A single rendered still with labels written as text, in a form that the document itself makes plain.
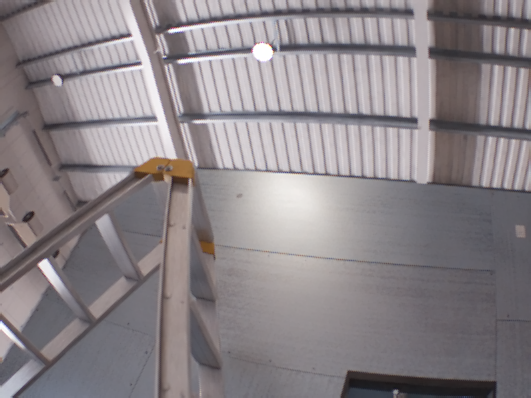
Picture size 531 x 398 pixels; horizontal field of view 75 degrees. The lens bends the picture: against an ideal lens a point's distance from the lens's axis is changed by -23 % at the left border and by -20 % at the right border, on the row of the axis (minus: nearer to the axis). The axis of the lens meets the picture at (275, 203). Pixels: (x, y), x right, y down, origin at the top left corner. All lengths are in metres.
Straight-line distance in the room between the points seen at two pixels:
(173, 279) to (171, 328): 0.13
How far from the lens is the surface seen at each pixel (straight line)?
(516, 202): 2.24
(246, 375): 1.62
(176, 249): 1.02
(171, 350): 0.85
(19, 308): 12.46
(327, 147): 8.42
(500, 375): 1.63
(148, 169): 1.26
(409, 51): 7.18
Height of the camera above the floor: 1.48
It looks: 43 degrees up
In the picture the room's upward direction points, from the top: 23 degrees clockwise
